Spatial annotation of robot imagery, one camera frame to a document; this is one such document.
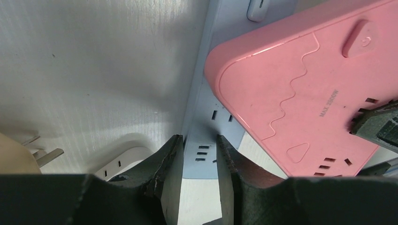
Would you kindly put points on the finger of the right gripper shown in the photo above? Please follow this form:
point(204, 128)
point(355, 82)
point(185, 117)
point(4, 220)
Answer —
point(378, 125)

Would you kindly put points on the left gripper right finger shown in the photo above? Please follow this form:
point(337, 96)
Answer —
point(250, 195)

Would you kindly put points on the beige cube plug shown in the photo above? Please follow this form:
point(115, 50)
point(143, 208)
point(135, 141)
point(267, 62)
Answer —
point(15, 158)

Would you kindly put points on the pink power strip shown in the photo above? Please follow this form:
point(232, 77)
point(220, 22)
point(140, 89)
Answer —
point(296, 85)

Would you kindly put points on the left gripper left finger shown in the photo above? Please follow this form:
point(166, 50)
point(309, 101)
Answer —
point(146, 194)

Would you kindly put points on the white charger plug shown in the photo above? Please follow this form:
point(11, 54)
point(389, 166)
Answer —
point(123, 162)

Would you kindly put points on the light blue power strip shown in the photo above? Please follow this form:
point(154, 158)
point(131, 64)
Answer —
point(205, 117)

